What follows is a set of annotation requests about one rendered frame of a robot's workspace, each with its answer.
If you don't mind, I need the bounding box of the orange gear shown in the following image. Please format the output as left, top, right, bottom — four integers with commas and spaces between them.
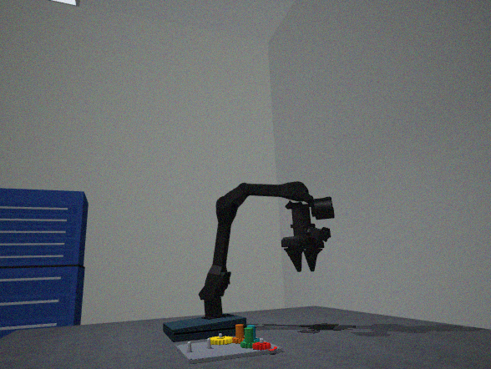
232, 324, 245, 344

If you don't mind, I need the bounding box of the red gear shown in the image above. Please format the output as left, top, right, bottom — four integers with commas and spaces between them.
252, 341, 271, 350

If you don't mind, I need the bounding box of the green gear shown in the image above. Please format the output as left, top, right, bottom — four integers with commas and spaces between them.
240, 327, 258, 348

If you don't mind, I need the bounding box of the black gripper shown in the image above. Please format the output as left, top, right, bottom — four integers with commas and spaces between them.
281, 220, 324, 272

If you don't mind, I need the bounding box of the yellow gear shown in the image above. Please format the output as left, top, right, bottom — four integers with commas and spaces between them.
210, 336, 233, 345

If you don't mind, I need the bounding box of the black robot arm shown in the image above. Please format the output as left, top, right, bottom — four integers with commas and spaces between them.
199, 181, 334, 320

